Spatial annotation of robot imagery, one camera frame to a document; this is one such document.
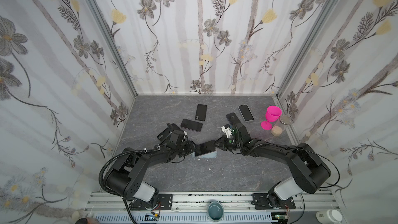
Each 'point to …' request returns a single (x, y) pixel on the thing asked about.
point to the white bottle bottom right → (329, 216)
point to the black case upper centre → (201, 112)
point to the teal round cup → (215, 211)
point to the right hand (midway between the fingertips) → (209, 141)
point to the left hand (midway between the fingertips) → (194, 144)
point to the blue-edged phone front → (245, 112)
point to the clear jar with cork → (281, 125)
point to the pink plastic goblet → (272, 114)
